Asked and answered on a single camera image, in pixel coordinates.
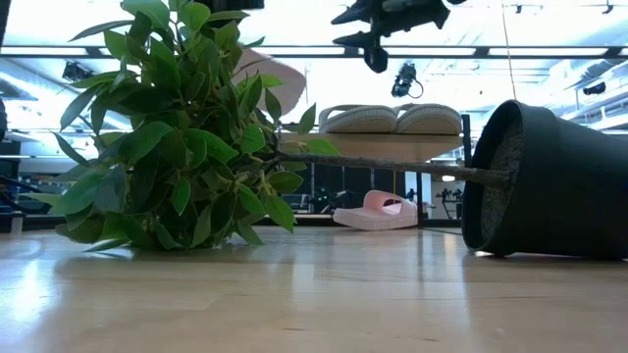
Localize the black hanging camera with cable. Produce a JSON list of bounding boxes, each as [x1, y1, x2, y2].
[[391, 62, 424, 99]]

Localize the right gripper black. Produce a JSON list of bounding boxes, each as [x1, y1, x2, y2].
[[331, 0, 451, 75]]

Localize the wooden shelf with black frame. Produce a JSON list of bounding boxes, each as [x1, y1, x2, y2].
[[279, 113, 473, 229]]

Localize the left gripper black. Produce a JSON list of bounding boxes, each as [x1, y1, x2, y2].
[[208, 0, 266, 14]]

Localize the pink slide sandal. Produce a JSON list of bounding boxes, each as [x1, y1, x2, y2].
[[332, 189, 419, 231], [234, 48, 308, 118]]

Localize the thin hanging cord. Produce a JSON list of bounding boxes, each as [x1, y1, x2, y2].
[[500, 0, 518, 102]]

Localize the artificial plant in black pot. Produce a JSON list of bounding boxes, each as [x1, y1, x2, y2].
[[48, 0, 628, 261]]

